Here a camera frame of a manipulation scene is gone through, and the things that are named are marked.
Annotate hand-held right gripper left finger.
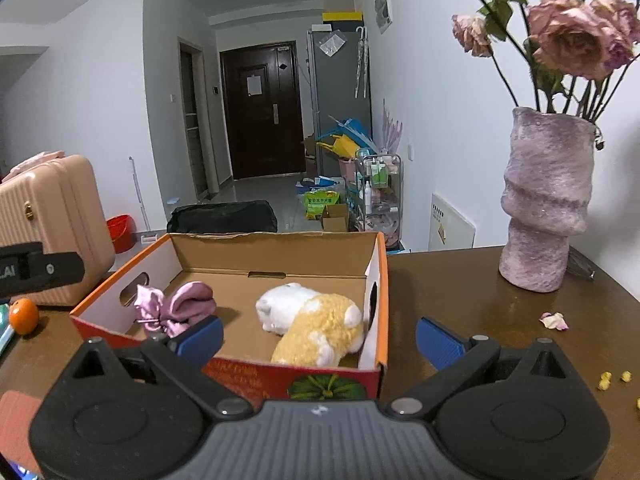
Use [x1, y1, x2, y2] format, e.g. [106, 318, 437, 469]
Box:
[65, 316, 253, 422]

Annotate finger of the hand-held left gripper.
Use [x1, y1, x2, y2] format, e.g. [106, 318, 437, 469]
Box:
[30, 251, 84, 287]

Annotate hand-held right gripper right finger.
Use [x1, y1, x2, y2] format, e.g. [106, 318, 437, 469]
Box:
[385, 316, 576, 418]

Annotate orange-rimmed cardboard box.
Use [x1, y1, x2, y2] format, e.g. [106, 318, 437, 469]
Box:
[70, 231, 390, 401]

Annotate salmon patterned cloth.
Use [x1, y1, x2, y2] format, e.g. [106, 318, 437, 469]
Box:
[0, 390, 46, 476]

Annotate mauve soft cloth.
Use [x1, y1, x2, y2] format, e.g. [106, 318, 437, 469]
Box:
[165, 281, 218, 338]

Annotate orange fruit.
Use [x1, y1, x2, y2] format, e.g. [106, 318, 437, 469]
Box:
[9, 298, 40, 336]

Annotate pink ribbed suitcase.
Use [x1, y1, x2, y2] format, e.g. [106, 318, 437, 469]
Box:
[0, 154, 117, 307]

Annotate red bucket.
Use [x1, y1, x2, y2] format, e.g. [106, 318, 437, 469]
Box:
[106, 214, 133, 254]

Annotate pale blue tray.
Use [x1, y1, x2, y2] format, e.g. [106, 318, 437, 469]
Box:
[0, 302, 15, 356]

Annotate pink packet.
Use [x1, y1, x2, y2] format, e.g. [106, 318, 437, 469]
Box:
[2, 150, 66, 181]

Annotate white mop stick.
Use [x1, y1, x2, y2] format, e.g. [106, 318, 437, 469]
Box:
[129, 156, 151, 233]

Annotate fallen pink petal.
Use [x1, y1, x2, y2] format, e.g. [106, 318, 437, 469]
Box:
[539, 311, 570, 332]

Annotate white board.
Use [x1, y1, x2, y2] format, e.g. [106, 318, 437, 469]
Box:
[428, 191, 476, 252]

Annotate white and yellow plush toy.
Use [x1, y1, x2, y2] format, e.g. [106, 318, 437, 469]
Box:
[255, 282, 366, 367]

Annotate black bag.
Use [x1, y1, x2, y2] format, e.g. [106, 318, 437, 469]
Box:
[166, 200, 278, 235]

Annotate small open cardboard box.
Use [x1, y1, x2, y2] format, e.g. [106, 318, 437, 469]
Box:
[321, 203, 351, 232]

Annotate mauve felt vase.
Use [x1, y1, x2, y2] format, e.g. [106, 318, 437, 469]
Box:
[498, 106, 598, 292]

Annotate green printed bag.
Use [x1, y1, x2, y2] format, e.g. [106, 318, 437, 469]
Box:
[305, 187, 337, 221]

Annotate dark brown entrance door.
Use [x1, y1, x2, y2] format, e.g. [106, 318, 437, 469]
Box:
[220, 41, 306, 181]

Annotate blue and yellow bags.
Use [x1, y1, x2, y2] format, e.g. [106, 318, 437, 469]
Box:
[316, 117, 378, 158]

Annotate grey refrigerator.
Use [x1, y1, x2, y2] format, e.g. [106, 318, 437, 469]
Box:
[306, 25, 373, 181]

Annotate white folded umbrella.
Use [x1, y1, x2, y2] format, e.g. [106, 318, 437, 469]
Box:
[354, 26, 368, 99]

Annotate clear plastic bag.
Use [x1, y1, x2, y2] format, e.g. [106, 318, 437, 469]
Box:
[318, 31, 347, 57]

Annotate dried pink rose bouquet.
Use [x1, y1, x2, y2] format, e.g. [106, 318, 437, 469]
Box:
[440, 0, 640, 121]

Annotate white electrical panel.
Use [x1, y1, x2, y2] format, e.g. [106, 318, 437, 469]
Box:
[375, 0, 393, 35]

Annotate wire trolley cart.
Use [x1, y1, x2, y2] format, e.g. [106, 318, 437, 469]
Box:
[345, 152, 403, 248]

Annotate side doorway frame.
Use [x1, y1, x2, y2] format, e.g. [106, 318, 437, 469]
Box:
[178, 37, 208, 201]

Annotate purple wall decoration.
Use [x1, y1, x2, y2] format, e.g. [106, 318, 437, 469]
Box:
[381, 99, 403, 153]

